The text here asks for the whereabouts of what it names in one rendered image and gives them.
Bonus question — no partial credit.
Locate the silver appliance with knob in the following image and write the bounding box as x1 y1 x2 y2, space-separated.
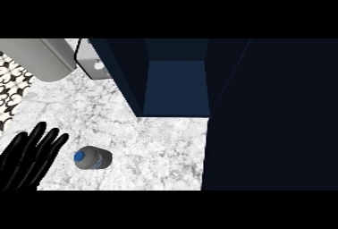
73 38 113 81

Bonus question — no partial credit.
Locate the dark blue cabinet door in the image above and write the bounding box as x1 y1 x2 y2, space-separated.
200 38 338 191

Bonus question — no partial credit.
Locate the dark blue open cabinet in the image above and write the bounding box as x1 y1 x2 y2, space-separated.
88 38 252 118

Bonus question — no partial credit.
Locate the grey bottle with blue cap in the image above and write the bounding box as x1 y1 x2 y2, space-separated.
72 145 113 171

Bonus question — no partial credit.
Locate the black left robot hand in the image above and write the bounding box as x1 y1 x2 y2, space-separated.
0 121 69 191

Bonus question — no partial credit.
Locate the grey rounded appliance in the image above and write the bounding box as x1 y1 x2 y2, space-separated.
0 38 78 83

